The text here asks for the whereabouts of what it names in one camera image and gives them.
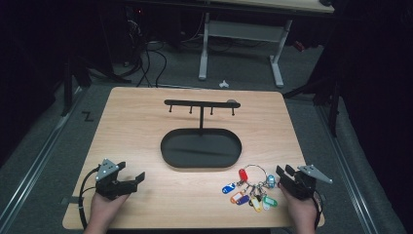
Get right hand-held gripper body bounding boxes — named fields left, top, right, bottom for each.
left=285, top=164, right=333, bottom=200

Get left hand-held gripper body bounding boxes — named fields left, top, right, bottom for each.
left=94, top=158, right=139, bottom=201

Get key ring with coloured tags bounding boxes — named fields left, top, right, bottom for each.
left=221, top=164, right=279, bottom=214

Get black key rack with tray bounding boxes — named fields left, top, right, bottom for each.
left=160, top=98, right=243, bottom=170

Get person's left hand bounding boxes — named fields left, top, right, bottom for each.
left=83, top=192, right=131, bottom=234

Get person's right hand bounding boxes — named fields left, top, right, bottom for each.
left=278, top=184, right=319, bottom=234

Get black metal stand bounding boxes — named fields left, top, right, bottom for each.
left=60, top=48, right=131, bottom=117
left=282, top=79, right=342, bottom=137

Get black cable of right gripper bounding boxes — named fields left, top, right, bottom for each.
left=312, top=190, right=326, bottom=229

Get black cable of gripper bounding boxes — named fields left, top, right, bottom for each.
left=312, top=190, right=326, bottom=229
left=77, top=166, right=100, bottom=230

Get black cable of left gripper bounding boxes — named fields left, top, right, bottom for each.
left=77, top=166, right=100, bottom=230

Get metal floor rail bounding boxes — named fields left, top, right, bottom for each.
left=0, top=87, right=83, bottom=230
left=315, top=104, right=380, bottom=234

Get black floor cables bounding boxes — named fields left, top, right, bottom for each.
left=135, top=40, right=169, bottom=89

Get grey metal frame desk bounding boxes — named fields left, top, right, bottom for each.
left=197, top=0, right=335, bottom=89

